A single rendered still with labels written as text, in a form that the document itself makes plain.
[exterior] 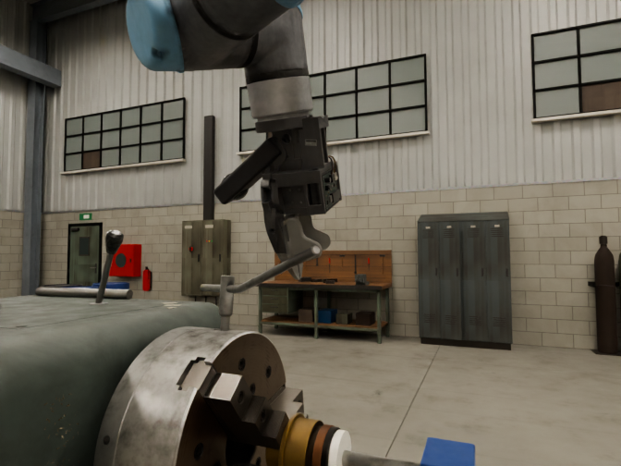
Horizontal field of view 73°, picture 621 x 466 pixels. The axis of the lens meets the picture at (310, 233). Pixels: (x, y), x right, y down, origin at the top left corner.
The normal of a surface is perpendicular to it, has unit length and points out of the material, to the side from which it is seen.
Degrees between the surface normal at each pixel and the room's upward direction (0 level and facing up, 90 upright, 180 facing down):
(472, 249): 90
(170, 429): 65
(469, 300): 90
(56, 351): 48
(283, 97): 108
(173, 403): 54
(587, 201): 90
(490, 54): 90
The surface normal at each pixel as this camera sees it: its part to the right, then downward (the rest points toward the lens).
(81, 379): 0.93, -0.02
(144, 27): -0.73, 0.29
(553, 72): -0.38, -0.04
